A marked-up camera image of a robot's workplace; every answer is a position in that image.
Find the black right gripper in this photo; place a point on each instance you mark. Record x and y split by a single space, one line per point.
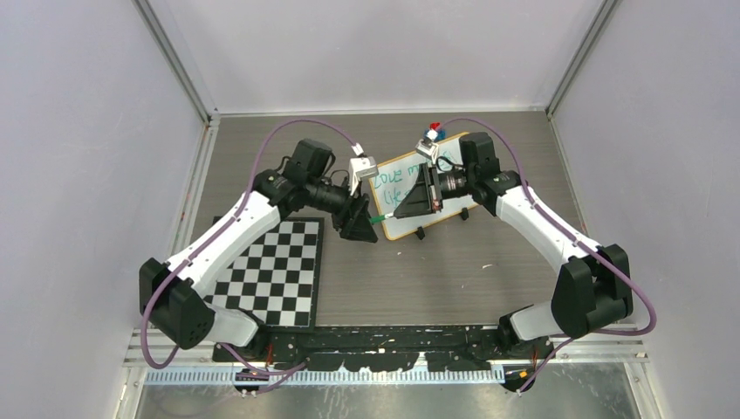
422 198

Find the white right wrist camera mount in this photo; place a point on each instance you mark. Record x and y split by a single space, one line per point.
427 146

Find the black white chessboard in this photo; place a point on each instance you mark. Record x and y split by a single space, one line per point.
277 278

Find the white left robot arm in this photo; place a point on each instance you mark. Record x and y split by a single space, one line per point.
172 293

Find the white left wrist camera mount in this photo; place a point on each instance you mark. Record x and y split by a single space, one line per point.
361 168

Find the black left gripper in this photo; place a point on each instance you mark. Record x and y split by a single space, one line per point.
353 220

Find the blue red toy car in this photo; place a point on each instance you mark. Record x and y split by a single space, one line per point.
436 129

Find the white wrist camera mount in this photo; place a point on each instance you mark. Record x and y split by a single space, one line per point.
427 146
361 168

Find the yellow framed whiteboard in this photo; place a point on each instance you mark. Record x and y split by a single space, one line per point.
395 179

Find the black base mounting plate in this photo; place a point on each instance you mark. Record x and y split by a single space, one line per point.
385 348

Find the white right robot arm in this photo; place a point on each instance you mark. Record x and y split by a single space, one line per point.
590 291

